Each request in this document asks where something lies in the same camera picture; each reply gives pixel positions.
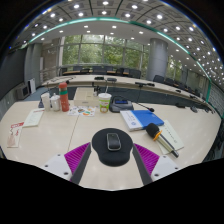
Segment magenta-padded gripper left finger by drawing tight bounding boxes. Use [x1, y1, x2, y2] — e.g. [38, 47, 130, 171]
[43, 142, 92, 185]

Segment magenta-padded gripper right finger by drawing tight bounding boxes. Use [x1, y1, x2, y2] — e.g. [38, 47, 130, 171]
[131, 143, 181, 186]

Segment black computer mouse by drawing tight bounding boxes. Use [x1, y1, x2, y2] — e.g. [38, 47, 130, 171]
[106, 132, 122, 152]

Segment black mouse pad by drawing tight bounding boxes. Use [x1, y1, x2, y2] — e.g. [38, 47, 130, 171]
[91, 127, 134, 168]

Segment white printed paper sheet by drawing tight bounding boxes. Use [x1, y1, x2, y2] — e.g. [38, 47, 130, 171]
[156, 119, 185, 156]

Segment blue and white book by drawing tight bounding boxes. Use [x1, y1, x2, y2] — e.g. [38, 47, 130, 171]
[119, 109, 165, 132]

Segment colourful sticker sheet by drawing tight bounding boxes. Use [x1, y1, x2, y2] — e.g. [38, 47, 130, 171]
[67, 105, 97, 118]

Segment white lidded ceramic mug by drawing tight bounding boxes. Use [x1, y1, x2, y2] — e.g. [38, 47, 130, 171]
[49, 92, 62, 112]

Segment red thermos bottle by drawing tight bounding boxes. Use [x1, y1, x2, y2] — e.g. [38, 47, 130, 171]
[58, 82, 70, 113]

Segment cream paper sheet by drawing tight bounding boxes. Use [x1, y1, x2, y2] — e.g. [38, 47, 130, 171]
[22, 108, 45, 128]

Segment white storage box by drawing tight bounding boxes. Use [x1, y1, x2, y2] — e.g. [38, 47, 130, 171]
[73, 87, 101, 108]

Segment green printed paper cup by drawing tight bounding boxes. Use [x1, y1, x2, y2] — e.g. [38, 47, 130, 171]
[97, 85, 113, 114]

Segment stack of white paper cups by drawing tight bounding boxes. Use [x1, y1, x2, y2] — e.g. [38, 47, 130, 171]
[40, 92, 52, 112]

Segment red and white brochure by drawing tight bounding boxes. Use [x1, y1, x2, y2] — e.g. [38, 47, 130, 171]
[7, 121, 25, 149]

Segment white standing panel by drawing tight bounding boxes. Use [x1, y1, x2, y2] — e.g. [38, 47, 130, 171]
[28, 78, 37, 94]

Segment grey monitor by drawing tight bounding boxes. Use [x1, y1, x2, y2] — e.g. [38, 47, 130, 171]
[15, 84, 31, 100]

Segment dark office chairs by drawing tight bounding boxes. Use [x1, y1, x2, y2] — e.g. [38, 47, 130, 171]
[59, 64, 208, 101]

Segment ceiling lights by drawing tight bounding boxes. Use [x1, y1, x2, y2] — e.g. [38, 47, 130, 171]
[19, 0, 224, 91]

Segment handheld microphone with yellow ring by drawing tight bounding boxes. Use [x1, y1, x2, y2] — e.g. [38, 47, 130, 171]
[145, 122, 180, 159]

